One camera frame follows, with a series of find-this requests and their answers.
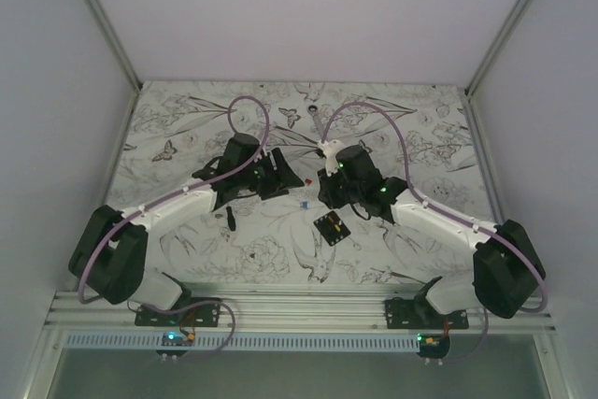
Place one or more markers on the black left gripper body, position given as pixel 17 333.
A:
pixel 263 178

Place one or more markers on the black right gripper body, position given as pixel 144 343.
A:
pixel 338 192

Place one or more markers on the black fuse box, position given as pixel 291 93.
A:
pixel 327 231

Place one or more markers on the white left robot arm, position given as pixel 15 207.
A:
pixel 116 254

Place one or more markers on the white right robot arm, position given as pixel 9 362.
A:
pixel 506 270

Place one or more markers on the silver ratchet wrench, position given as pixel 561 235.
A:
pixel 313 112

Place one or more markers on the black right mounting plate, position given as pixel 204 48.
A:
pixel 409 314

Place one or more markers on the black mounting plate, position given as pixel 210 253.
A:
pixel 187 313
pixel 409 314

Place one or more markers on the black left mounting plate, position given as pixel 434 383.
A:
pixel 187 313

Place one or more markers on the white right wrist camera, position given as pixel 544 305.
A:
pixel 330 150

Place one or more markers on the black handled screwdriver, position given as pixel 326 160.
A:
pixel 231 221

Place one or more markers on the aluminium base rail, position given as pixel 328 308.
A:
pixel 261 308

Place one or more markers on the white slotted cable duct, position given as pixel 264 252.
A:
pixel 244 342

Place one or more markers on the aluminium frame post left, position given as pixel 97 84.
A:
pixel 113 42

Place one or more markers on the aluminium frame post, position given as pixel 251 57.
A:
pixel 113 42
pixel 507 29

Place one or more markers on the aluminium frame post right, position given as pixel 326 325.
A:
pixel 507 29

